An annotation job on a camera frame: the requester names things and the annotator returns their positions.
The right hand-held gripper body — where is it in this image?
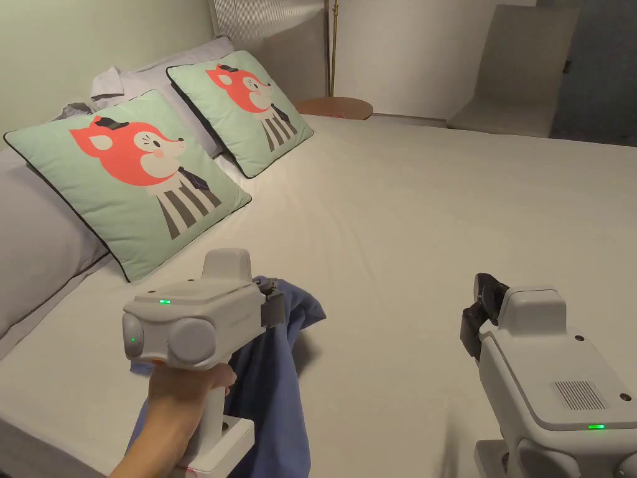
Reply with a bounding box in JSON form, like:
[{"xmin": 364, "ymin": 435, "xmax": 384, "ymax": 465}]
[{"xmin": 460, "ymin": 272, "xmax": 637, "ymax": 478}]

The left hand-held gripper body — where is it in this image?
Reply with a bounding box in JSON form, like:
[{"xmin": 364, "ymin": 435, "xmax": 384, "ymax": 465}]
[{"xmin": 121, "ymin": 248, "xmax": 287, "ymax": 478}]

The blue garment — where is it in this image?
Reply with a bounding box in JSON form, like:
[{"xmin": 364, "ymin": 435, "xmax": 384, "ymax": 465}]
[{"xmin": 124, "ymin": 276, "xmax": 328, "ymax": 478}]

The person's left forearm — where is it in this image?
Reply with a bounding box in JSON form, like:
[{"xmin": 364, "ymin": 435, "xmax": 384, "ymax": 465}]
[{"xmin": 108, "ymin": 423, "xmax": 196, "ymax": 478}]

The person's left hand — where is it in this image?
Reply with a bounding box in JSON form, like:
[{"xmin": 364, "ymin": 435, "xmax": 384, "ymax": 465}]
[{"xmin": 144, "ymin": 365, "xmax": 238, "ymax": 449}]

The pale lavender pillow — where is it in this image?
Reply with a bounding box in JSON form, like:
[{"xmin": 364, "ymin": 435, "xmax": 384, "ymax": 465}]
[
  {"xmin": 119, "ymin": 34, "xmax": 236, "ymax": 157},
  {"xmin": 0, "ymin": 146, "xmax": 113, "ymax": 344}
]

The bed with beige sheet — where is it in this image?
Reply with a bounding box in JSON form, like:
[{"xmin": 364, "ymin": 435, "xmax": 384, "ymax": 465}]
[{"xmin": 0, "ymin": 113, "xmax": 637, "ymax": 478}]

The mint fox print cushion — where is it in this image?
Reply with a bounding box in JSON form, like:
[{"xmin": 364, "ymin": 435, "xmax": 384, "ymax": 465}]
[
  {"xmin": 2, "ymin": 89, "xmax": 253, "ymax": 284},
  {"xmin": 165, "ymin": 49, "xmax": 315, "ymax": 179}
]

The grey garment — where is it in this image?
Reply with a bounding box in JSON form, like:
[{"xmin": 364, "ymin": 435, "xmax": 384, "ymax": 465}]
[{"xmin": 49, "ymin": 101, "xmax": 98, "ymax": 123}]

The round wooden side table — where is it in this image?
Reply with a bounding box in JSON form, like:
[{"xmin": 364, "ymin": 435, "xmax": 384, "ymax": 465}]
[{"xmin": 295, "ymin": 96, "xmax": 374, "ymax": 121}]

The white shirt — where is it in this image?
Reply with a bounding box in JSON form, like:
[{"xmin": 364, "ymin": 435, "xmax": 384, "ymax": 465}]
[{"xmin": 89, "ymin": 64, "xmax": 128, "ymax": 103}]

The beige chair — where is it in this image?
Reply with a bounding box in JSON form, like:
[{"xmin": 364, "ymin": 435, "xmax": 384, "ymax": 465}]
[{"xmin": 445, "ymin": 4, "xmax": 580, "ymax": 139}]

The brass floor lamp pole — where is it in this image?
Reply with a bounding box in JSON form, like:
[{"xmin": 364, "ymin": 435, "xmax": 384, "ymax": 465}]
[{"xmin": 325, "ymin": 0, "xmax": 345, "ymax": 99}]

